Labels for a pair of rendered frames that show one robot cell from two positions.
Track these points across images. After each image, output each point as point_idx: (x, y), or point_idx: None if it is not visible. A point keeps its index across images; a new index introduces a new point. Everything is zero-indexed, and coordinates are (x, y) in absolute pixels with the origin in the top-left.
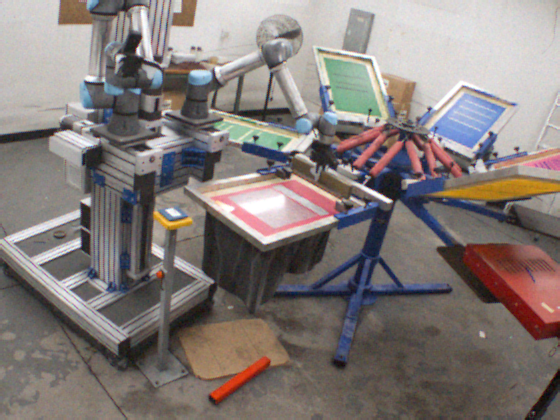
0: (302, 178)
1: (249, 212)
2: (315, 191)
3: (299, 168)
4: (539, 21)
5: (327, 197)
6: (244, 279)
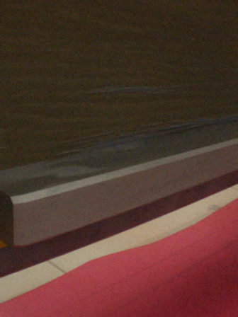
0: (141, 221)
1: None
2: (167, 242)
3: (108, 70)
4: None
5: (219, 204)
6: None
